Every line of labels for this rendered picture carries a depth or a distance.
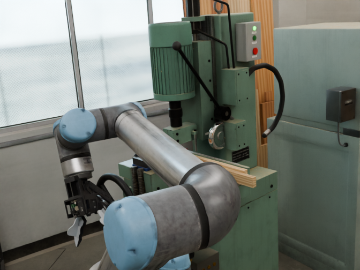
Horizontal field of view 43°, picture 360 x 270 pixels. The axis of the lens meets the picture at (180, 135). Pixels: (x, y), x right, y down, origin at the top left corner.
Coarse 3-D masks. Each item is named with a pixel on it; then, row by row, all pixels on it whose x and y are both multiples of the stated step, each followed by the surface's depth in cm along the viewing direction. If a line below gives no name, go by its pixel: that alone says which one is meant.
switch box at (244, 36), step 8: (240, 24) 194; (248, 24) 192; (256, 24) 196; (240, 32) 195; (248, 32) 193; (240, 40) 196; (248, 40) 194; (256, 40) 197; (240, 48) 197; (248, 48) 195; (240, 56) 198; (248, 56) 195
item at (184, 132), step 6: (168, 126) 199; (180, 126) 197; (186, 126) 197; (192, 126) 199; (168, 132) 195; (174, 132) 193; (180, 132) 195; (186, 132) 197; (174, 138) 193; (180, 138) 195; (186, 138) 198; (192, 138) 200
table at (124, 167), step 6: (126, 162) 209; (132, 162) 209; (120, 168) 208; (126, 168) 204; (120, 174) 210; (126, 174) 205; (240, 186) 175; (246, 186) 177; (132, 192) 187; (240, 192) 175; (246, 192) 178
